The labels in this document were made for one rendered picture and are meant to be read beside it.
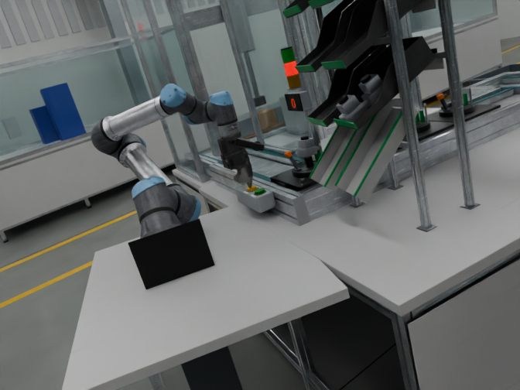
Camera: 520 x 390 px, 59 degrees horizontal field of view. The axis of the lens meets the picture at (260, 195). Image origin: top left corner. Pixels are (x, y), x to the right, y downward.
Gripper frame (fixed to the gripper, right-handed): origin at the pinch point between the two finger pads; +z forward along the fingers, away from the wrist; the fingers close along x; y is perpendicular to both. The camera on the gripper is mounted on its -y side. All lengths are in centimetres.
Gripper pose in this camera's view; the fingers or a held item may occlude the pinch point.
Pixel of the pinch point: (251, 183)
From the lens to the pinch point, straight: 172.0
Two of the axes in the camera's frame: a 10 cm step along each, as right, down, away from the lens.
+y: -8.7, 3.6, -3.3
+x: 4.1, 1.8, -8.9
